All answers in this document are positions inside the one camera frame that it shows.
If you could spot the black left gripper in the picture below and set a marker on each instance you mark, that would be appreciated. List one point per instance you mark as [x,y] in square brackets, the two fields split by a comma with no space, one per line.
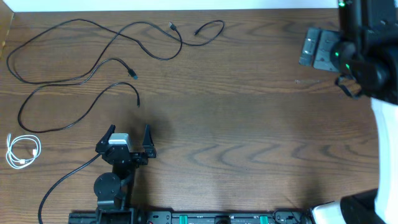
[134,156]

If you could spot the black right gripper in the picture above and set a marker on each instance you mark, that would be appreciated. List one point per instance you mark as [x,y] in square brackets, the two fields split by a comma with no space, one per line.
[326,38]

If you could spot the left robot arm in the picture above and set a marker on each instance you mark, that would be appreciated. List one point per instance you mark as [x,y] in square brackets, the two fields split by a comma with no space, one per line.
[113,189]

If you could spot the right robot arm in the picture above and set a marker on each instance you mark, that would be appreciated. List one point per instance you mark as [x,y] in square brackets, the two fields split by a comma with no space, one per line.
[364,53]

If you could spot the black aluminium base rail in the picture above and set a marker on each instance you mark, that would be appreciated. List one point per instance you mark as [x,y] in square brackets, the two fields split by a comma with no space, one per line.
[165,217]

